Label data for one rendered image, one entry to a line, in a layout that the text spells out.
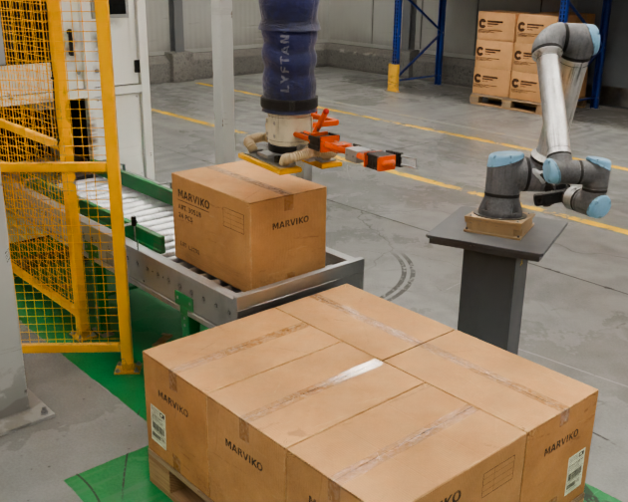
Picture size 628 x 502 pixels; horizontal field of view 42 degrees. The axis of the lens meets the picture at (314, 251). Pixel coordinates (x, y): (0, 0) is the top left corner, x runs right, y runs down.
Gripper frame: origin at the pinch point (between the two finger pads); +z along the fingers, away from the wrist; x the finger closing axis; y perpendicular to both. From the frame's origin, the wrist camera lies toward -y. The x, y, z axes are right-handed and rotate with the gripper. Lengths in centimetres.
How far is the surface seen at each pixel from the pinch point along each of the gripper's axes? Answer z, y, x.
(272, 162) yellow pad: 37, -92, 33
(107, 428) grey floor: 53, -185, -58
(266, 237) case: 41, -101, 3
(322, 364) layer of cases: -25, -113, -21
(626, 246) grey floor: 142, 180, -144
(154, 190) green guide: 193, -113, -11
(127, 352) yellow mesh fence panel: 99, -164, -52
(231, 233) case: 52, -112, 5
